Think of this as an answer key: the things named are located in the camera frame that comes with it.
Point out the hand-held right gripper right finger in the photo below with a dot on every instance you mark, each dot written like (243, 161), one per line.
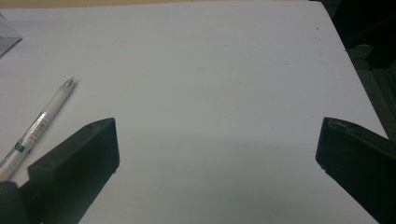
(361, 161)

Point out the white gel pen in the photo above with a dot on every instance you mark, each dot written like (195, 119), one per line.
(37, 127)

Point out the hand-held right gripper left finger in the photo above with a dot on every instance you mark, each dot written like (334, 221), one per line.
(77, 165)

